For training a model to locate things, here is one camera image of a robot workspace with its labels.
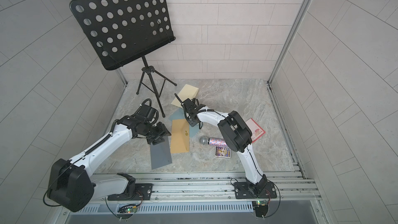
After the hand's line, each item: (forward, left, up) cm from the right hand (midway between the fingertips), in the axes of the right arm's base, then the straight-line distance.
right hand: (195, 118), depth 99 cm
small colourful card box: (-23, -15, +2) cm, 28 cm away
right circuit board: (-49, -29, -1) cm, 57 cm away
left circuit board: (-47, +30, +3) cm, 56 cm away
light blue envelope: (+2, +10, +2) cm, 10 cm away
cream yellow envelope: (+22, +5, +2) cm, 23 cm away
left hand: (-16, +11, +12) cm, 23 cm away
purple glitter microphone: (-18, -6, +5) cm, 19 cm away
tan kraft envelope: (-16, +9, +2) cm, 18 cm away
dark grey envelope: (-23, +19, +2) cm, 29 cm away
